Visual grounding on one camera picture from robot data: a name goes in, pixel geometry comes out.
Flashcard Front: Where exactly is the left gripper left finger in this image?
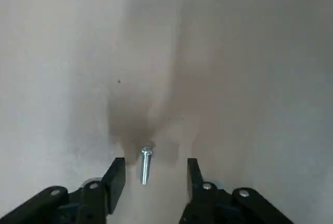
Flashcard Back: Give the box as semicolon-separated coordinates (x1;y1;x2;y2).
0;157;127;224

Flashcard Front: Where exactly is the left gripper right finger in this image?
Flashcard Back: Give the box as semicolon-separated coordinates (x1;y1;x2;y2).
178;157;296;224

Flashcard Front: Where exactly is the long silver screw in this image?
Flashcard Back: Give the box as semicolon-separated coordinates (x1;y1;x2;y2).
139;144;155;186

